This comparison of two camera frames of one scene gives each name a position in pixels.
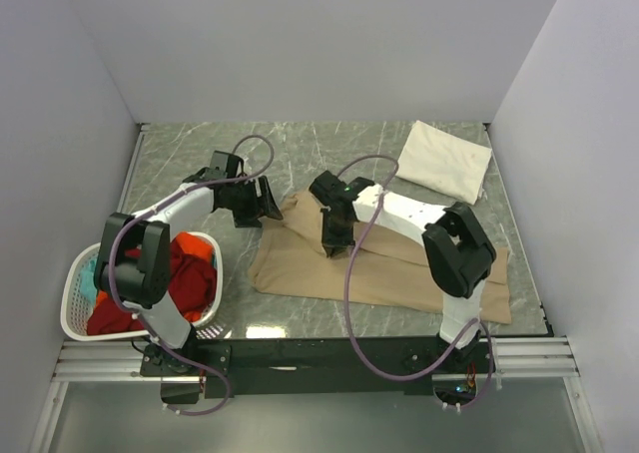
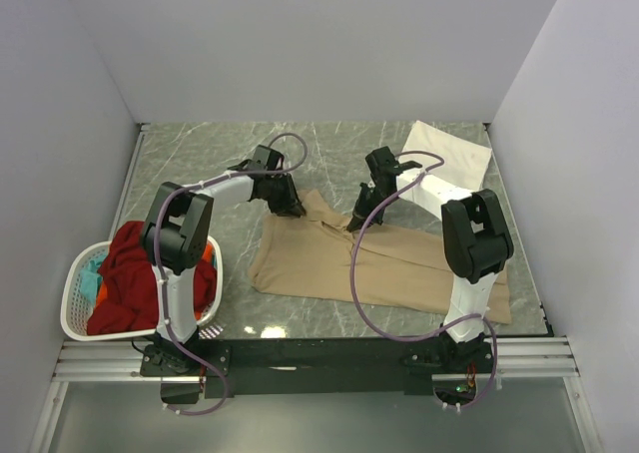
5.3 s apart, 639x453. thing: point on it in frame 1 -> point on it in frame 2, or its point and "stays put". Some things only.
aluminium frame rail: [536, 358] stays put
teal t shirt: [88, 291] stays put
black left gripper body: [246, 205] -> [281, 194]
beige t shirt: [386, 273] stays put
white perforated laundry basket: [74, 307] stays put
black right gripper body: [336, 234] -> [369, 202]
